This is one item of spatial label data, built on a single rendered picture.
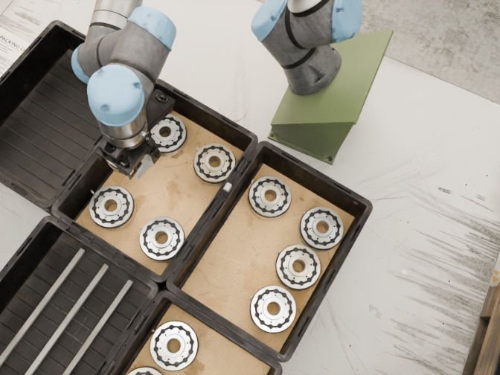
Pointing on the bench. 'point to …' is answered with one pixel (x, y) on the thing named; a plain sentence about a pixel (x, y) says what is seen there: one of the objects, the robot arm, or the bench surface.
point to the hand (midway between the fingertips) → (140, 154)
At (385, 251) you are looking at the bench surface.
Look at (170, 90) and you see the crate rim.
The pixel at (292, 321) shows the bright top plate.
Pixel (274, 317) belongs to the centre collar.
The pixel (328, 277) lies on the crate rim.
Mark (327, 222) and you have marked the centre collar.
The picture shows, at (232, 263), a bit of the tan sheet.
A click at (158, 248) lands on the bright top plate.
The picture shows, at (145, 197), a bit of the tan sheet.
